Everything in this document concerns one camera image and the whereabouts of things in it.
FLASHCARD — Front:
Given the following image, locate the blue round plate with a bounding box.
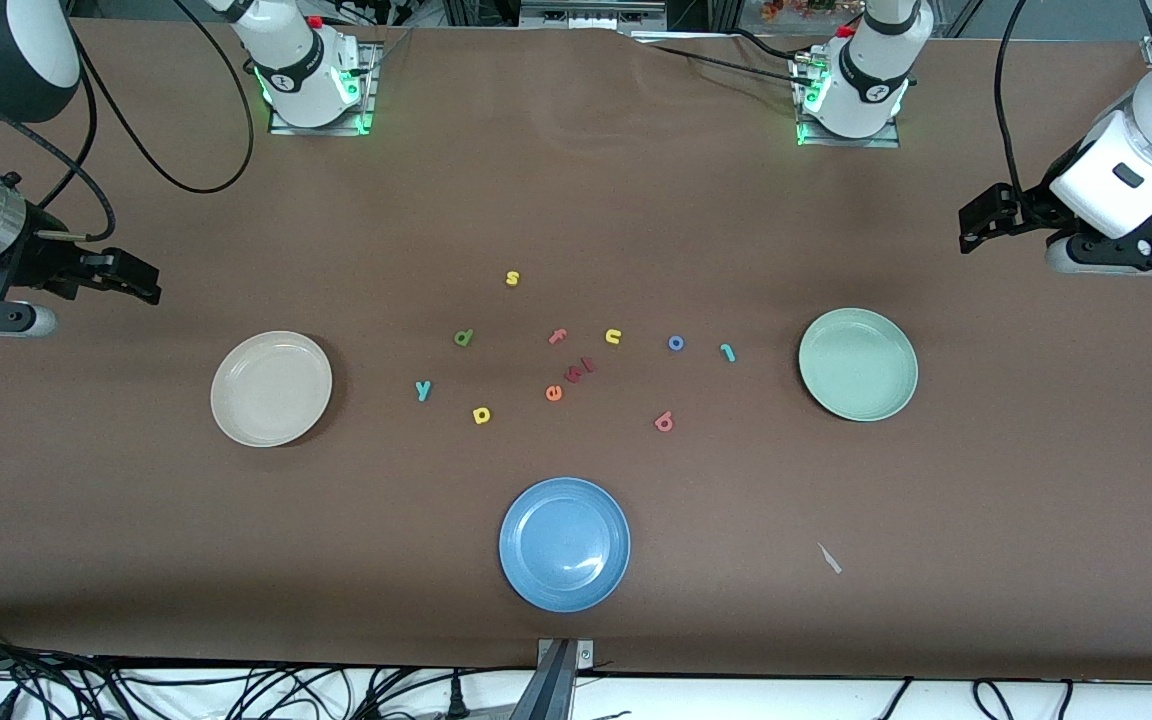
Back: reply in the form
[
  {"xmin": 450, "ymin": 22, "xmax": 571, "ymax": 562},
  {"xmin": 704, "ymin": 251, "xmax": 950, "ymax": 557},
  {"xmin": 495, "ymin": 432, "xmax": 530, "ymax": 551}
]
[{"xmin": 498, "ymin": 476, "xmax": 632, "ymax": 614}]

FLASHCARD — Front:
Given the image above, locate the beige round plate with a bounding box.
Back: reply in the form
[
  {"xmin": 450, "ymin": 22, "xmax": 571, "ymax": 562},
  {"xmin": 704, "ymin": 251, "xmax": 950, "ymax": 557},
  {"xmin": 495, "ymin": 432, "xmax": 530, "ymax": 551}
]
[{"xmin": 209, "ymin": 330, "xmax": 334, "ymax": 449}]

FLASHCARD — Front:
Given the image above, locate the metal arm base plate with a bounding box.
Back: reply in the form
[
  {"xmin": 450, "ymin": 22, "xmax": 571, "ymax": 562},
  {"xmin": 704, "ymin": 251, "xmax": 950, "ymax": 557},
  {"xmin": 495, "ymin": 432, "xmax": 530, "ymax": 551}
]
[
  {"xmin": 269, "ymin": 45, "xmax": 378, "ymax": 136},
  {"xmin": 796, "ymin": 55, "xmax": 902, "ymax": 149}
]

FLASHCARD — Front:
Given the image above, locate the silver table edge bracket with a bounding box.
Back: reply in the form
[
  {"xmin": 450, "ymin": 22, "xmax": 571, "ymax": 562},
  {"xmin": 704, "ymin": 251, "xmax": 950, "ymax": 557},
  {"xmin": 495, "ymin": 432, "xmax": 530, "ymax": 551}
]
[{"xmin": 537, "ymin": 638, "xmax": 595, "ymax": 669}]

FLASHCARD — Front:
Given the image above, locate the dark aluminium profile beam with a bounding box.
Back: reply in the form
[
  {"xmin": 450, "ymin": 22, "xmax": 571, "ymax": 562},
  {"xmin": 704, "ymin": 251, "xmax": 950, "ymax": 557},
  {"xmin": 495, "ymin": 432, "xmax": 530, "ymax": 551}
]
[{"xmin": 508, "ymin": 640, "xmax": 577, "ymax": 720}]

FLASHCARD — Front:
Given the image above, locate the green round plate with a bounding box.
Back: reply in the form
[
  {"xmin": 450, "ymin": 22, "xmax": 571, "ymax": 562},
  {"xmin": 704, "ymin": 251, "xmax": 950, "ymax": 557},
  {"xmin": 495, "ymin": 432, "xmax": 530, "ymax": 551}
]
[{"xmin": 797, "ymin": 307, "xmax": 920, "ymax": 423}]

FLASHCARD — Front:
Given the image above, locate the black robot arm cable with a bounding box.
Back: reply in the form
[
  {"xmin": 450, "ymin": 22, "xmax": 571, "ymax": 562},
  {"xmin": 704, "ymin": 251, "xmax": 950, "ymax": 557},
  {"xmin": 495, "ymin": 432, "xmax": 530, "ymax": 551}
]
[
  {"xmin": 994, "ymin": 0, "xmax": 1032, "ymax": 201},
  {"xmin": 0, "ymin": 0, "xmax": 257, "ymax": 243}
]

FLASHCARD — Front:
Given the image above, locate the brown table cover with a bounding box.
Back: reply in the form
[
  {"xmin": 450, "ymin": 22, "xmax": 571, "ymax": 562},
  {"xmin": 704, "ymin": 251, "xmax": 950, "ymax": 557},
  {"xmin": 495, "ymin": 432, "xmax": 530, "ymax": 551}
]
[{"xmin": 0, "ymin": 15, "xmax": 1152, "ymax": 683}]

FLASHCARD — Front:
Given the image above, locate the grey power strip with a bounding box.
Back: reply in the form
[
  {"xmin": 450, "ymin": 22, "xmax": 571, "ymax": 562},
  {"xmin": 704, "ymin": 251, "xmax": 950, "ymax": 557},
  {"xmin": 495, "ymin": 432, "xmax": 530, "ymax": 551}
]
[{"xmin": 519, "ymin": 0, "xmax": 669, "ymax": 29}]

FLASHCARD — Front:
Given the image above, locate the black aluminium frame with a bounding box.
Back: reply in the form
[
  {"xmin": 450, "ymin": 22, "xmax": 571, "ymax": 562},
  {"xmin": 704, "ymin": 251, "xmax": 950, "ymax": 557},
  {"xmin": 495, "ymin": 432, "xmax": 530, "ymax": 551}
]
[{"xmin": 441, "ymin": 0, "xmax": 737, "ymax": 31}]

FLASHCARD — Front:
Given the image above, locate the black cable on table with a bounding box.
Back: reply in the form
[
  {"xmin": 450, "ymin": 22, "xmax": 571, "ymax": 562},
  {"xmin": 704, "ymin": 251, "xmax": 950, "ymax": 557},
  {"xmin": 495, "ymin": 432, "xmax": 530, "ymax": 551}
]
[
  {"xmin": 731, "ymin": 28, "xmax": 813, "ymax": 61},
  {"xmin": 636, "ymin": 40, "xmax": 805, "ymax": 77}
]

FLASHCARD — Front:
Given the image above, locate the orange leafy decoration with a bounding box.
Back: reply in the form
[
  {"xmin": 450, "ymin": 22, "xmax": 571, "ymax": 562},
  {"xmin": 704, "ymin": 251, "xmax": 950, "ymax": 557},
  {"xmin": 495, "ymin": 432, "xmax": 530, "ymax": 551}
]
[{"xmin": 758, "ymin": 0, "xmax": 842, "ymax": 25}]

